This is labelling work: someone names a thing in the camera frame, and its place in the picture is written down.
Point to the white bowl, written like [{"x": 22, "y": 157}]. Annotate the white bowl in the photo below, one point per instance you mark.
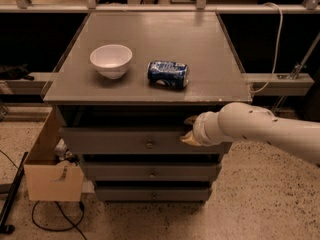
[{"x": 111, "y": 61}]

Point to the grey top drawer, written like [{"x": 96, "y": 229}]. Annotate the grey top drawer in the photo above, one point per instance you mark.
[{"x": 133, "y": 141}]

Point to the metal diagonal strut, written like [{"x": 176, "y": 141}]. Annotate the metal diagonal strut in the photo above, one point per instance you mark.
[{"x": 295, "y": 73}]

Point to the grey drawer cabinet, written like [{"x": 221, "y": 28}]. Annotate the grey drawer cabinet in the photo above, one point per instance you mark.
[{"x": 86, "y": 99}]

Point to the grey middle drawer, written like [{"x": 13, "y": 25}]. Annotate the grey middle drawer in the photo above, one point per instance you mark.
[{"x": 98, "y": 171}]

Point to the black object on rail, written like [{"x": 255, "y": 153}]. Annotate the black object on rail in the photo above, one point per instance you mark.
[{"x": 15, "y": 72}]

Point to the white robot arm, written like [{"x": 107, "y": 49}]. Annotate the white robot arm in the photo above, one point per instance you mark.
[{"x": 239, "y": 121}]

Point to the grey drawer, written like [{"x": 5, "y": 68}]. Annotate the grey drawer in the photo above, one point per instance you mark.
[
  {"x": 133, "y": 141},
  {"x": 153, "y": 194},
  {"x": 98, "y": 171}
]

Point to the black floor bar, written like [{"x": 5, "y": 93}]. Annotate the black floor bar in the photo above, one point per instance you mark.
[{"x": 10, "y": 190}]

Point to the blue crushed soda can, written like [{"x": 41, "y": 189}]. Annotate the blue crushed soda can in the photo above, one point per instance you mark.
[{"x": 169, "y": 74}]

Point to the cardboard box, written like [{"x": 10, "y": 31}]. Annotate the cardboard box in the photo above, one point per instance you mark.
[{"x": 47, "y": 178}]

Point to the grey bottom drawer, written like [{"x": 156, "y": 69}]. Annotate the grey bottom drawer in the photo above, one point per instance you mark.
[{"x": 153, "y": 194}]

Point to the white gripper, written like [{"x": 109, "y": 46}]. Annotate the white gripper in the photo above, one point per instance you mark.
[{"x": 200, "y": 130}]

